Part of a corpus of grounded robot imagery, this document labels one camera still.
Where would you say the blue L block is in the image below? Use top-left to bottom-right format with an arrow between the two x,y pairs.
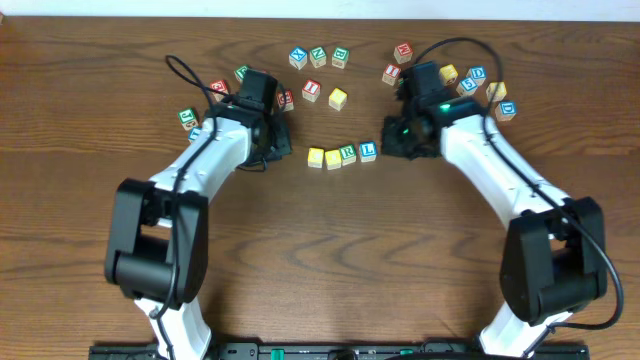
359,141 -> 378,162

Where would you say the yellow C block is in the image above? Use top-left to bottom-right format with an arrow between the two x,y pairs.
307,147 -> 325,168

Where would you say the yellow O block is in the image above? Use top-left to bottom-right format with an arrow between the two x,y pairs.
324,149 -> 342,170

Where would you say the green R block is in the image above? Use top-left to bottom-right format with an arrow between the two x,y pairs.
339,144 -> 357,166

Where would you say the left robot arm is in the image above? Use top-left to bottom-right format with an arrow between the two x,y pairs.
104,70 -> 291,359

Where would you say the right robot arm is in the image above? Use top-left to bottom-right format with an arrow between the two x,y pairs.
382,62 -> 609,357

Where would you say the red U block upper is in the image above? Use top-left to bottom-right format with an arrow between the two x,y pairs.
277,90 -> 294,112

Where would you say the red I block left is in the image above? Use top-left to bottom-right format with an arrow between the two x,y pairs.
301,79 -> 321,102

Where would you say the red i block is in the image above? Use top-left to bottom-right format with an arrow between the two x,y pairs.
382,64 -> 401,86
301,79 -> 321,102

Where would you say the red I block right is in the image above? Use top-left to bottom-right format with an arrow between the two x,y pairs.
382,64 -> 401,86

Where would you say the yellow block right upper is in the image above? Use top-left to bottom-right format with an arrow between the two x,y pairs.
439,64 -> 458,86

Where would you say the red G block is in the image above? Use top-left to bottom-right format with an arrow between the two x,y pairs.
209,80 -> 230,102

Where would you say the green F block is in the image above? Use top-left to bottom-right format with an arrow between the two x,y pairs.
234,65 -> 250,84

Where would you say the blue S block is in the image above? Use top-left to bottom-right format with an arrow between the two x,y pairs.
456,77 -> 478,97

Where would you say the yellow block centre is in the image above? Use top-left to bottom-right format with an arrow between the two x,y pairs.
329,88 -> 348,111

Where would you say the blue T block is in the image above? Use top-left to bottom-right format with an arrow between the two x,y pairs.
188,127 -> 202,143

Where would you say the red M block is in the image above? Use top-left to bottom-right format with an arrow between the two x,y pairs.
394,42 -> 414,64

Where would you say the green J block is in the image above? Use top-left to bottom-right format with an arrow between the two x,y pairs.
178,108 -> 199,131

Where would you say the blue D block upper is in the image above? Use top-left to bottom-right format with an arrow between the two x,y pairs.
466,66 -> 487,86

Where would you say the blue d block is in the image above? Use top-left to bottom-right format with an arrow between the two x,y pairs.
495,101 -> 517,121
466,66 -> 487,86

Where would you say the green N block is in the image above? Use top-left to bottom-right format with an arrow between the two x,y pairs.
309,46 -> 327,68

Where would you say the blue D block lower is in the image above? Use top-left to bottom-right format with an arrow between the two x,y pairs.
495,101 -> 517,121

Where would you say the yellow block far right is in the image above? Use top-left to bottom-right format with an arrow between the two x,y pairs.
486,82 -> 507,103

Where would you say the green B block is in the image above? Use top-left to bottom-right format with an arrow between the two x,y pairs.
331,47 -> 350,69

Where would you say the left black cable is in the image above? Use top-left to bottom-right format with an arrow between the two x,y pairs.
149,53 -> 289,360

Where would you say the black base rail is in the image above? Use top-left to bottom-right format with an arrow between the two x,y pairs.
88,339 -> 591,360

